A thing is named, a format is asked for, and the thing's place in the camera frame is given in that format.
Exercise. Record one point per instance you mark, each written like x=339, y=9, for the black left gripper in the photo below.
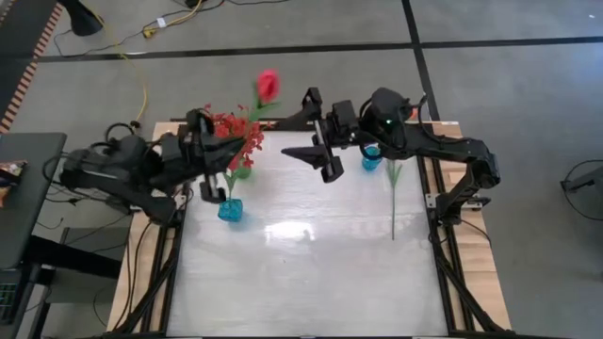
x=188, y=155

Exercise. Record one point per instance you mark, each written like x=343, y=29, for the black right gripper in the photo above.
x=332, y=172

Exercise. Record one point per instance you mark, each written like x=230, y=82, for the red artificial tulip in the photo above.
x=231, y=186
x=268, y=85

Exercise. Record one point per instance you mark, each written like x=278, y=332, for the blue glass vase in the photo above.
x=230, y=210
x=371, y=162

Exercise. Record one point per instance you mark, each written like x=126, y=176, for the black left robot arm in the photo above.
x=122, y=160

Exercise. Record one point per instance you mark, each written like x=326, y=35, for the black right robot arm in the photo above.
x=386, y=108

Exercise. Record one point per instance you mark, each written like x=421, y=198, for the green glass vase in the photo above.
x=243, y=172

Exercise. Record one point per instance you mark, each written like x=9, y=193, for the pink-red artificial tulip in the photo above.
x=393, y=212

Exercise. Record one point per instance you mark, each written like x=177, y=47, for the black desk base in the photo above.
x=70, y=259

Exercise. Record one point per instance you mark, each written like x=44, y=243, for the black floor stand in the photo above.
x=82, y=19

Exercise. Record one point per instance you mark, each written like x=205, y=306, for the grey desk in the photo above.
x=28, y=188

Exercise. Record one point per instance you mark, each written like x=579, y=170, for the colourful snack packet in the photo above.
x=9, y=172

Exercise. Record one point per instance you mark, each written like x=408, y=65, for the black mat orange-striped edge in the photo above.
x=19, y=28

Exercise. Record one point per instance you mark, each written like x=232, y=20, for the dark keyboard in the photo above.
x=7, y=301

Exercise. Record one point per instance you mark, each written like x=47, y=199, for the dark stand foot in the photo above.
x=584, y=179

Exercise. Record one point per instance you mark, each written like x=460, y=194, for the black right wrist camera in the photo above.
x=344, y=115

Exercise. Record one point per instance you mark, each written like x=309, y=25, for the silver mount bracket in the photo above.
x=431, y=200

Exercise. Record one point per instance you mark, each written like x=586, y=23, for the black table frame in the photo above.
x=445, y=282

